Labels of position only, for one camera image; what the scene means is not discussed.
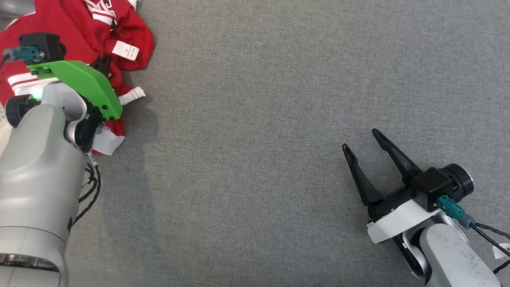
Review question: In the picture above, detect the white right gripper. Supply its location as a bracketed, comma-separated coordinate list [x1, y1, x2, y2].
[343, 128, 441, 244]

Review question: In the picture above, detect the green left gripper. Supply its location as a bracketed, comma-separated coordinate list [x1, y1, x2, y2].
[27, 55, 123, 121]

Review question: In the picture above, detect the red jersey with black lettering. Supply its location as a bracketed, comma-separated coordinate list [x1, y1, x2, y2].
[0, 0, 156, 157]

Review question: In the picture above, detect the left cable with teal connector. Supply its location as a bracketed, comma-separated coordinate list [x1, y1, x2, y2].
[0, 47, 43, 71]

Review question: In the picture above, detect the thin black looped cable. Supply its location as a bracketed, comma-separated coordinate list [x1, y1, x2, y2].
[69, 153, 102, 234]

